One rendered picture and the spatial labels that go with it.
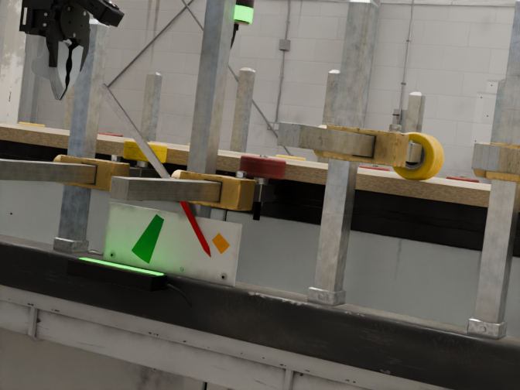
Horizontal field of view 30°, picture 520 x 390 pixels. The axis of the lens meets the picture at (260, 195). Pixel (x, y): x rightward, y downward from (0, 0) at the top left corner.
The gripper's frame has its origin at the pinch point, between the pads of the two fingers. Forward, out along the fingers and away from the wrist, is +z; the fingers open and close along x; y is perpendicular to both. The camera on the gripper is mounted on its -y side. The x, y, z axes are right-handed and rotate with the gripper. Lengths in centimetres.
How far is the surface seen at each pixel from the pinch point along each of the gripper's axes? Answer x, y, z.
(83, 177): -11.4, 2.9, 13.5
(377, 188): -34, -41, 9
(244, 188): -15.1, -25.7, 11.6
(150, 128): -126, 66, 4
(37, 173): 0.3, 3.1, 13.2
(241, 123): -125, 35, -1
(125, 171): -18.2, -0.8, 11.8
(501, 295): -14, -68, 21
